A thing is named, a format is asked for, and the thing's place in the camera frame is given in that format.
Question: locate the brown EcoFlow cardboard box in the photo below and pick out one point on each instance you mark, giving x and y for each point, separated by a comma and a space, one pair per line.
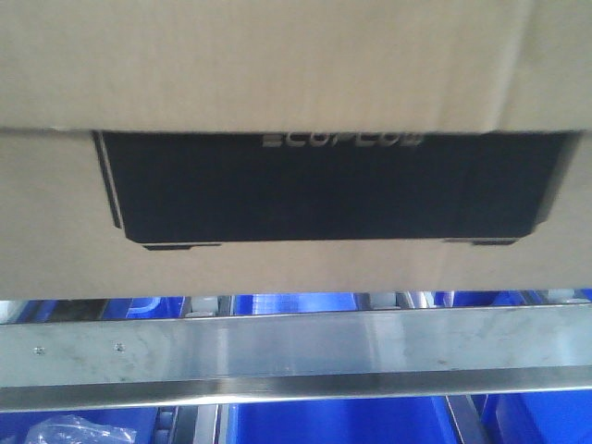
71, 67

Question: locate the grey shelf upright left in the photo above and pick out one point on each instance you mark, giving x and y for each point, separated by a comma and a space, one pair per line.
187, 424

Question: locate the grey shelf strut right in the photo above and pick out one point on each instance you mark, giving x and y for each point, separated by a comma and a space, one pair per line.
465, 420

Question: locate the blue bin middle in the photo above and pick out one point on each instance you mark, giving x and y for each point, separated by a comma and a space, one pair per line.
392, 420

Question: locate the blue bin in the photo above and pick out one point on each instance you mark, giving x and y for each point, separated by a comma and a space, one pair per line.
15, 426
537, 417
392, 420

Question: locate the clear plastic bag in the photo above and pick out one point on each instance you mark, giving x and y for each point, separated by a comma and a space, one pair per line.
75, 429

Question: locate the blue bin right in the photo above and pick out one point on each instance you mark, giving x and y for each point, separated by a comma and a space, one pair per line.
537, 417

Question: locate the blue bin left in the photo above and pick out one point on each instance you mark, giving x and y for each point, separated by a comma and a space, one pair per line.
15, 426

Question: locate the steel shelf front rail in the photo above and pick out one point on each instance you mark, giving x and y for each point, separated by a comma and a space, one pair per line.
291, 357

